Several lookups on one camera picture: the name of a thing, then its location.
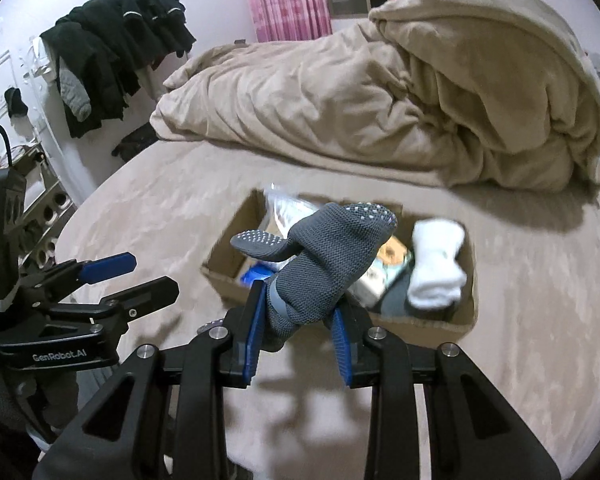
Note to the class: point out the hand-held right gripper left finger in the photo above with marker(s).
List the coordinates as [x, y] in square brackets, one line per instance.
[252, 340]

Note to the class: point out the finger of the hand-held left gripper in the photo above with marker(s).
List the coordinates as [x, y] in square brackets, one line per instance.
[105, 266]
[145, 295]

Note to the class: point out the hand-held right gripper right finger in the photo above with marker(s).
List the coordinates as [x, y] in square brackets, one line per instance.
[342, 355]

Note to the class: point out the blue tissue packet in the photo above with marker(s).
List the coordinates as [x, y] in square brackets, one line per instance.
[255, 275]

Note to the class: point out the small white green box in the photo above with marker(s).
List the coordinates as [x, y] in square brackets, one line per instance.
[375, 282]

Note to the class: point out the blue grey grip sock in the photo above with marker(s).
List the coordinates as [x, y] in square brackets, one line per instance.
[325, 270]

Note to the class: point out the cardboard box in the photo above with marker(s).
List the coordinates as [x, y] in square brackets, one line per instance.
[430, 327]

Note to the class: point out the small beige packet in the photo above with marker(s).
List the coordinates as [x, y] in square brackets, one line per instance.
[392, 252]

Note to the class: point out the white socks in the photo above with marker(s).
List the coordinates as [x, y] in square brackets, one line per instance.
[435, 265]

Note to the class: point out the clear bag of cotton swabs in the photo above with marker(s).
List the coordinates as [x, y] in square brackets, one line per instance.
[285, 210]

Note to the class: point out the bed with beige sheet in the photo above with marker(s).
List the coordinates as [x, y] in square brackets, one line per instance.
[155, 210]

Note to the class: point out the black suitcase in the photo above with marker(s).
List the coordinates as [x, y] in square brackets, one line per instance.
[137, 140]

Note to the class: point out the hanging grey garment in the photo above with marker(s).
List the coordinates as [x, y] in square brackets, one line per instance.
[75, 95]

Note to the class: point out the black hat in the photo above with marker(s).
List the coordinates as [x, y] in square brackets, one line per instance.
[16, 102]

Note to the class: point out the hanging black clothes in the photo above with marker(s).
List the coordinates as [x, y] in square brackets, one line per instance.
[120, 45]

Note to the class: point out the beige duvet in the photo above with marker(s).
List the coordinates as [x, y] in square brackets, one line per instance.
[330, 100]

